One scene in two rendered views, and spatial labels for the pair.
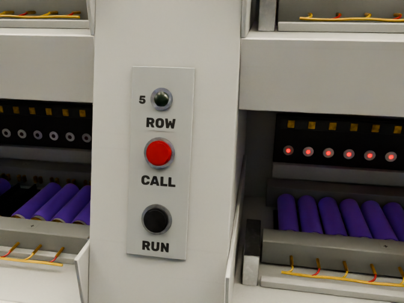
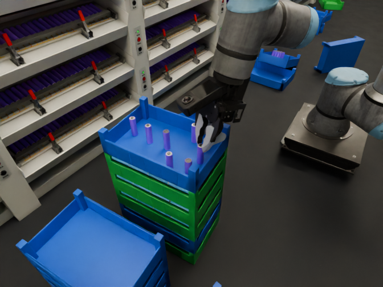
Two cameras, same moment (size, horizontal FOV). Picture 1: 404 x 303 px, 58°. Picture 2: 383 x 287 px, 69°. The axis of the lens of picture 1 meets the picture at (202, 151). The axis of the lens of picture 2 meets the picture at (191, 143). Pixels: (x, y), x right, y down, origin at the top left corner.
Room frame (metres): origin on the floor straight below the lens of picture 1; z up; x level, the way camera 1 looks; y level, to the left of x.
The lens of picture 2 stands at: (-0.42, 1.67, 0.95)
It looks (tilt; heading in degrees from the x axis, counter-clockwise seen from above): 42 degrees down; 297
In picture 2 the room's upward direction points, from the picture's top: straight up
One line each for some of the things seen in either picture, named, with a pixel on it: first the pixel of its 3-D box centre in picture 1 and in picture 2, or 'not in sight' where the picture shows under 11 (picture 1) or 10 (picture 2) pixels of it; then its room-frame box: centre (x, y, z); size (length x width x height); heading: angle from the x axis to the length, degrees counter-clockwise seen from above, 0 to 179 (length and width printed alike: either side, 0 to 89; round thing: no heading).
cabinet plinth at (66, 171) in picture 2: not in sight; (172, 87); (0.40, 0.35, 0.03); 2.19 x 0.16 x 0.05; 81
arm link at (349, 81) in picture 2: not in sight; (343, 91); (-0.52, 0.47, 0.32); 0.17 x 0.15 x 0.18; 143
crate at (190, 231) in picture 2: not in sight; (170, 192); (-0.09, 1.19, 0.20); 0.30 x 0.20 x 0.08; 178
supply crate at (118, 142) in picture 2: not in sight; (165, 139); (-0.09, 1.19, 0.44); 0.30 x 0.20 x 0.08; 178
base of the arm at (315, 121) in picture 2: not in sight; (330, 115); (-0.51, 0.46, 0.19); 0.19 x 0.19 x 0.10
